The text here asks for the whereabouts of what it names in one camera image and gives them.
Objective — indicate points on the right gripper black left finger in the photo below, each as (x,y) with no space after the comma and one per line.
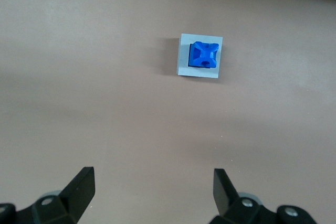
(76,195)

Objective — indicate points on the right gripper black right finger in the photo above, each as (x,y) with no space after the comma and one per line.
(225,195)

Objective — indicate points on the blue plastic part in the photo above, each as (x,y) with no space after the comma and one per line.
(203,54)

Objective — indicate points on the gray square base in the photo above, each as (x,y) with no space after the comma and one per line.
(183,69)

